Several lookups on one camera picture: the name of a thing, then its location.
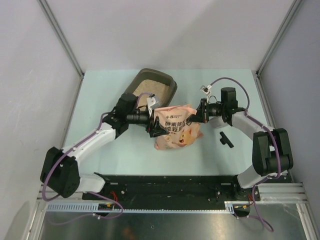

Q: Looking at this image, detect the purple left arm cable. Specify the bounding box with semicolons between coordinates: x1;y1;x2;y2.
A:
41;91;156;225

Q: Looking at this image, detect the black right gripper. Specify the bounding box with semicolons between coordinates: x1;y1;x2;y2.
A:
187;98;226;124

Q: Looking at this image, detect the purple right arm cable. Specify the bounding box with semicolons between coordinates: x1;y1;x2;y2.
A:
208;76;288;232

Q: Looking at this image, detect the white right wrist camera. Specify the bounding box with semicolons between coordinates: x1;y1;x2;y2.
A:
200;84;212;101

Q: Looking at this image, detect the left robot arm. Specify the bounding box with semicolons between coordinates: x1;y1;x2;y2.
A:
40;92;168;202

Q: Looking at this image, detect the pink cat litter bag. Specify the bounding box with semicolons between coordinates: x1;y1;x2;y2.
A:
154;104;203;150

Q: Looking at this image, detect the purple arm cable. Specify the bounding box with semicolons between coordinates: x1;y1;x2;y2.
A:
208;76;288;232
41;91;156;225

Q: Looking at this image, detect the aluminium frame post left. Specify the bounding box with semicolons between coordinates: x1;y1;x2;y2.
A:
37;0;84;80

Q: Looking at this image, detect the silver metal scoop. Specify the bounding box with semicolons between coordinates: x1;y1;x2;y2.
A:
208;116;228;129

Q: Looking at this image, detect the black bag sealing clip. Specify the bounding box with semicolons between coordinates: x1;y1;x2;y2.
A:
219;131;234;149

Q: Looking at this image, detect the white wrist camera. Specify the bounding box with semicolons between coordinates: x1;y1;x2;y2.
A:
200;84;212;101
146;94;162;117

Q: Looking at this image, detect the aluminium frame post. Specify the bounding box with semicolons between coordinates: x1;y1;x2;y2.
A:
37;0;84;80
255;0;304;77

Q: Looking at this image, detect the aluminium frame post right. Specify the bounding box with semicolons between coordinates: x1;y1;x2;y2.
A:
255;0;304;77

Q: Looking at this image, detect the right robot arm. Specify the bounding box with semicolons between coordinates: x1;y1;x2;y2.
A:
187;86;294;201

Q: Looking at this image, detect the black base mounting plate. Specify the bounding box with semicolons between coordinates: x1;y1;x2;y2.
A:
75;175;260;210

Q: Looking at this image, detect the brown litter box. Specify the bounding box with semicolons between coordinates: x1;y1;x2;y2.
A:
124;68;178;107

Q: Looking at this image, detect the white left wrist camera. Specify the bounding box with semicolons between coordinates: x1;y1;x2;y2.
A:
146;94;162;117

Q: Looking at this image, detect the grey slotted cable duct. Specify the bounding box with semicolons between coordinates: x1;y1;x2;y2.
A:
46;202;243;214

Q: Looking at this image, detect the aluminium rail right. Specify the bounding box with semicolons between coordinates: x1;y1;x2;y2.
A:
258;183;308;204

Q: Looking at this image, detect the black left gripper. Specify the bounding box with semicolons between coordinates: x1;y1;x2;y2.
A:
126;106;169;137

